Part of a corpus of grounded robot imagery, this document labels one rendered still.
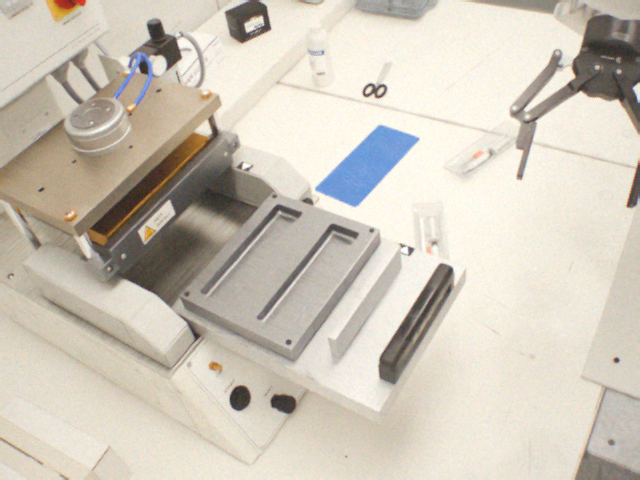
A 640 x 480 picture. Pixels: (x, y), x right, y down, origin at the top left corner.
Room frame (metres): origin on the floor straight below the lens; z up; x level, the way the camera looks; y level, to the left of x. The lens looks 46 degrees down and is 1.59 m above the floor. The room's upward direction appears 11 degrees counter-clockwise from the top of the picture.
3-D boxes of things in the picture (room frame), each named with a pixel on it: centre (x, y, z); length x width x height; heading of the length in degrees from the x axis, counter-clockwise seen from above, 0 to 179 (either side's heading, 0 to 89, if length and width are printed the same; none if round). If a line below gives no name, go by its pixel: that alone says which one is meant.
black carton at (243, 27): (1.50, 0.07, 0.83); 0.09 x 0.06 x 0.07; 118
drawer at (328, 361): (0.51, 0.02, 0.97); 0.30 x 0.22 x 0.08; 50
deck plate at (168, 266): (0.73, 0.28, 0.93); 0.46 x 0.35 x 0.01; 50
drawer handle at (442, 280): (0.42, -0.09, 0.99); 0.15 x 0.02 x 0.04; 140
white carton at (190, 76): (1.31, 0.25, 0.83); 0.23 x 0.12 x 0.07; 152
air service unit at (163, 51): (0.96, 0.21, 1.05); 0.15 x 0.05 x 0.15; 140
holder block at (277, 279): (0.54, 0.05, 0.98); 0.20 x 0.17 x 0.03; 140
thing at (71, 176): (0.74, 0.26, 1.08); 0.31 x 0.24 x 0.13; 140
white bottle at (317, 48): (1.29, -0.07, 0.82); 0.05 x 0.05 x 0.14
